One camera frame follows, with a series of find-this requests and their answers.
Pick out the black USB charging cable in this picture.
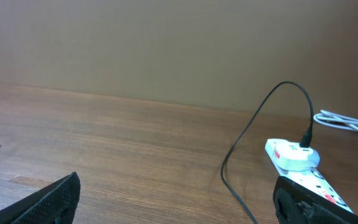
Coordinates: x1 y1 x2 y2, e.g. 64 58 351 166
220 81 314 224

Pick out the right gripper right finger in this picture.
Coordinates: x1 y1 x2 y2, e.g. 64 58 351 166
273 176 358 224

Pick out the white charger plug adapter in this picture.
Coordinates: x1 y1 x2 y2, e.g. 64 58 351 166
272 142 320 172

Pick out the white power strip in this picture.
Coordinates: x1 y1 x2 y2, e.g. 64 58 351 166
265 139 351 212

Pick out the white power strip cord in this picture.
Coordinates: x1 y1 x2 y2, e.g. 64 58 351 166
313 109 358 142

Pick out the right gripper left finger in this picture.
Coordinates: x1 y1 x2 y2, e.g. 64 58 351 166
0 172 81 224

